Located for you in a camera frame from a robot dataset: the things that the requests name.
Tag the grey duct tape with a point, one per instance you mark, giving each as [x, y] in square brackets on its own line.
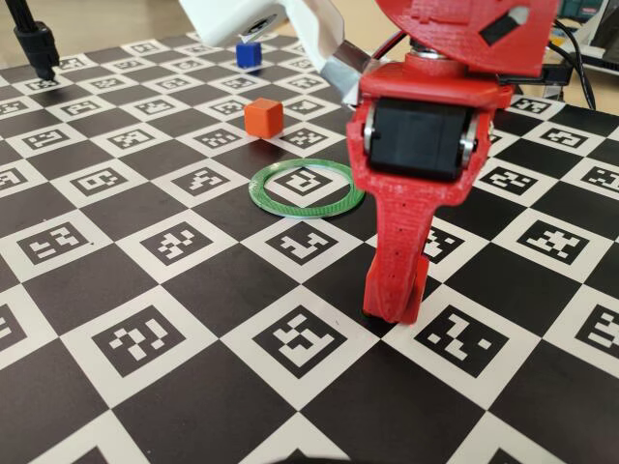
[345, 72]

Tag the orange cube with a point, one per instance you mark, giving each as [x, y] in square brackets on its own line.
[263, 118]

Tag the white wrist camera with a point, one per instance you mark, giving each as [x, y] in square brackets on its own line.
[217, 19]

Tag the white device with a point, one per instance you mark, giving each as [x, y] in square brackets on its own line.
[602, 29]

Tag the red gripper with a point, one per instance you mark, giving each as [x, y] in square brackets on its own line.
[417, 136]

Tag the black white marker board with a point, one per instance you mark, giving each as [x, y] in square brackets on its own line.
[217, 290]

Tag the blue cube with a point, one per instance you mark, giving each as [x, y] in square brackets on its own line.
[248, 55]

